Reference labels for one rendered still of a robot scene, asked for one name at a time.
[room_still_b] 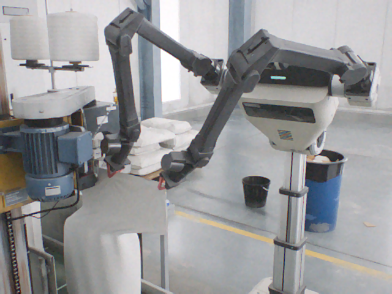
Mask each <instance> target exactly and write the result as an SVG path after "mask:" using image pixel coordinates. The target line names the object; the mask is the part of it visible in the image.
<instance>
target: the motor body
mask: <svg viewBox="0 0 392 294"><path fill-rule="evenodd" d="M68 128H69V125H68V123H67V122H63V123H62V124H58V125H54V126H43V127H33V126H27V125H25V124H24V125H22V126H20V131H21V132H20V138H21V148H22V154H23V165H24V171H26V172H27V173H26V174H25V180H26V189H27V193H28V195H29V196H30V197H31V199H33V200H35V201H37V202H55V201H58V200H62V199H64V198H66V197H68V196H69V195H70V194H71V192H72V190H73V188H74V182H73V178H74V177H73V171H72V169H71V168H69V164H68V163H63V162H60V161H59V157H58V144H57V140H58V137H60V136H63V135H65V134H67V133H69V129H68Z"/></svg>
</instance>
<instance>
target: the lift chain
mask: <svg viewBox="0 0 392 294"><path fill-rule="evenodd" d="M7 215H9V216H7ZM11 218H12V212H11V211H10V210H9V211H8V212H7V211H6V212H5V219H6V227H7V235H8V242H9V251H10V259H11V266H12V274H13V282H14V289H15V294H21V290H20V289H21V286H20V277H19V274H18V273H19V271H18V261H17V253H16V246H15V237H14V231H13V222H12V221H11V222H9V221H8V220H9V219H11ZM9 223H10V224H9ZM10 231H11V232H10ZM11 239H12V240H11ZM12 247H13V248H12ZM13 255H14V256H13ZM15 270H16V271H15Z"/></svg>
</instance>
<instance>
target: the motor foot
mask: <svg viewBox="0 0 392 294"><path fill-rule="evenodd" d="M22 125H23V124H22ZM22 125H18V126H11V127H4V128H0V154H4V153H9V152H13V151H15V152H22V148H21V138H20V132H21V131H20V126H22Z"/></svg>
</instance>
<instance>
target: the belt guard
mask: <svg viewBox="0 0 392 294"><path fill-rule="evenodd" d="M77 87H78V89H77ZM62 91H71V92H68V93H65V94H54V93H56V92H45V93H41V94H35V95H31V96H26V97H20V98H16V99H13V100H12V109H13V117H15V118H20V119H48V118H59V117H63V116H68V115H71V114H72V113H74V112H75V111H77V110H78V109H80V108H81V107H83V106H85V105H86V104H88V103H90V102H91V101H92V100H94V99H95V89H94V86H76V87H72V89H69V88H67V89H62Z"/></svg>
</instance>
